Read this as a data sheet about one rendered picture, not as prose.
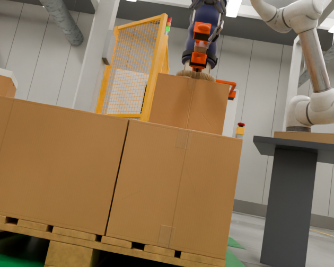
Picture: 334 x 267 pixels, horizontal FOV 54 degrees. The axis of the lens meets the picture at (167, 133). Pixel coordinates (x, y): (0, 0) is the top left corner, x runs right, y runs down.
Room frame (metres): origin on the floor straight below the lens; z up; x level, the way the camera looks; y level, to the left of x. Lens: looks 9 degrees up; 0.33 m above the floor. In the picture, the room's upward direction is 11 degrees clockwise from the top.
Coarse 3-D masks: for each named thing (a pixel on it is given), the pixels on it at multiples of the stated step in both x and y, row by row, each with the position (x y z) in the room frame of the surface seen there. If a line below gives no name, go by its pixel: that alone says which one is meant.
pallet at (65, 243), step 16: (0, 224) 1.12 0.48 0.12; (16, 224) 1.15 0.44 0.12; (32, 224) 1.12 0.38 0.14; (64, 240) 1.11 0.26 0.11; (80, 240) 1.11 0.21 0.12; (96, 240) 1.14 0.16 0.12; (112, 240) 1.10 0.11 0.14; (48, 256) 1.11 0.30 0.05; (64, 256) 1.11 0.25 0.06; (80, 256) 1.11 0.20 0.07; (96, 256) 1.20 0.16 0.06; (144, 256) 1.10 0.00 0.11; (160, 256) 1.09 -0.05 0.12; (176, 256) 1.11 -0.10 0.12; (192, 256) 1.09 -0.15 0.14
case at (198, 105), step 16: (160, 80) 1.71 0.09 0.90; (176, 80) 1.71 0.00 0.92; (192, 80) 1.70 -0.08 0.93; (160, 96) 1.71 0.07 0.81; (176, 96) 1.70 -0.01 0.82; (192, 96) 1.70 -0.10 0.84; (208, 96) 1.70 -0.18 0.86; (224, 96) 1.69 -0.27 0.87; (160, 112) 1.71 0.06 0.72; (176, 112) 1.70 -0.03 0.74; (192, 112) 1.70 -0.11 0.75; (208, 112) 1.69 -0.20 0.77; (224, 112) 1.69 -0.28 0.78; (192, 128) 1.70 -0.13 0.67; (208, 128) 1.69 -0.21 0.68
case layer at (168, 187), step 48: (0, 96) 1.13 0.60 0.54; (0, 144) 1.13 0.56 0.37; (48, 144) 1.12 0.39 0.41; (96, 144) 1.11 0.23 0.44; (144, 144) 1.10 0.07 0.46; (192, 144) 1.09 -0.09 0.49; (240, 144) 1.09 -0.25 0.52; (0, 192) 1.13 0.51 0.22; (48, 192) 1.12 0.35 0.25; (96, 192) 1.11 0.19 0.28; (144, 192) 1.10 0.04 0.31; (192, 192) 1.09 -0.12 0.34; (144, 240) 1.10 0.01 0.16; (192, 240) 1.09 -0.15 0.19
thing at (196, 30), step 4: (196, 24) 1.37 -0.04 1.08; (208, 24) 1.37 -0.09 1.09; (196, 28) 1.37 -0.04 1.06; (196, 32) 1.38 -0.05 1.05; (200, 32) 1.37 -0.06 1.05; (204, 32) 1.37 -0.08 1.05; (208, 32) 1.37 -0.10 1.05; (196, 36) 1.42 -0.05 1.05; (200, 36) 1.41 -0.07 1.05; (204, 36) 1.40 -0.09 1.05; (208, 36) 1.39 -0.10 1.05; (200, 40) 1.45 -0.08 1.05; (204, 40) 1.44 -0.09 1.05
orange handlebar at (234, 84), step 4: (200, 24) 1.36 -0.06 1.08; (204, 24) 1.36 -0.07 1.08; (200, 28) 1.36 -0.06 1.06; (204, 28) 1.36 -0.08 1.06; (208, 28) 1.36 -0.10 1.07; (196, 40) 1.49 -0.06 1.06; (196, 52) 1.63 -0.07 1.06; (200, 52) 1.67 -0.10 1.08; (196, 56) 1.67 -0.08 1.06; (200, 56) 1.66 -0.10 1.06; (204, 56) 1.65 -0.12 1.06; (192, 68) 1.88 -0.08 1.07; (216, 80) 2.03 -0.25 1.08; (220, 80) 2.03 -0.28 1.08; (232, 84) 2.03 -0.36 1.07; (232, 88) 2.11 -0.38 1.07
